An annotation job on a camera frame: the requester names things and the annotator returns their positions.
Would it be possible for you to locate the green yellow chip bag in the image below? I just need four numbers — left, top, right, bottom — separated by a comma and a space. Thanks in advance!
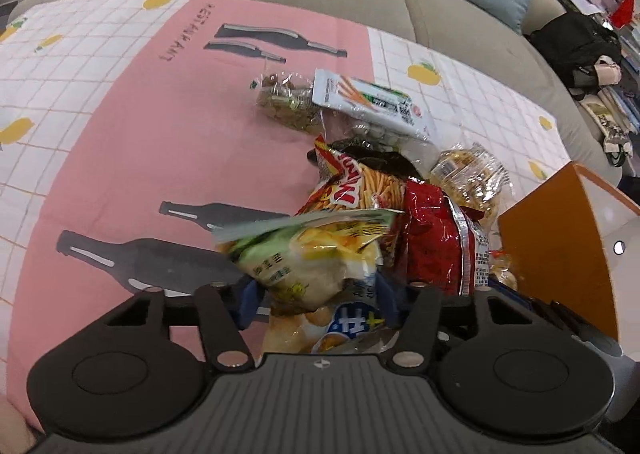
213, 208, 400, 354

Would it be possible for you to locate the red snack bag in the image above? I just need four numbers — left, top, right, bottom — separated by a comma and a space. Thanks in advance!
393, 179, 490, 297

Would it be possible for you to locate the clear bag of waffle cookies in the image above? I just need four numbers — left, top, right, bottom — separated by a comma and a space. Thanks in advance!
428, 142, 512, 228

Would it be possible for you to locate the white carrot stick snack pack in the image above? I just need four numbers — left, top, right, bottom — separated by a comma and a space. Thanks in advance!
311, 68, 438, 143

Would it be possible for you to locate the clear bag of brown nuts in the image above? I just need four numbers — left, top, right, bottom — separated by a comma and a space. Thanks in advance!
250, 72, 322, 136

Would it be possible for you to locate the orange stick snack bag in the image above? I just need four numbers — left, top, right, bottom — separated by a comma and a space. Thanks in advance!
297, 136, 406, 214

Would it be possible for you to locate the dark seaweed snack packet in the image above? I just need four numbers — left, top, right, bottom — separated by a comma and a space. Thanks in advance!
307, 138, 423, 181

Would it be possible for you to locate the orange white storage box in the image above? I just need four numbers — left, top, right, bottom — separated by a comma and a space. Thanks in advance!
498, 162, 639, 359

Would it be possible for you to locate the black bag on sofa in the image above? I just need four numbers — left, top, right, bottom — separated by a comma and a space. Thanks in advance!
528, 12, 623, 90

